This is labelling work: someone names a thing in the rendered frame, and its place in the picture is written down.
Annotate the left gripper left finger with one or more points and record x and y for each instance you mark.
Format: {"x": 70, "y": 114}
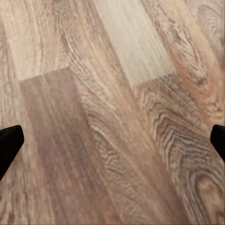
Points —
{"x": 11, "y": 140}

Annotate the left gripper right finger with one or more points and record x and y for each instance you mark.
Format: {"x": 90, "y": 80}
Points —
{"x": 217, "y": 139}

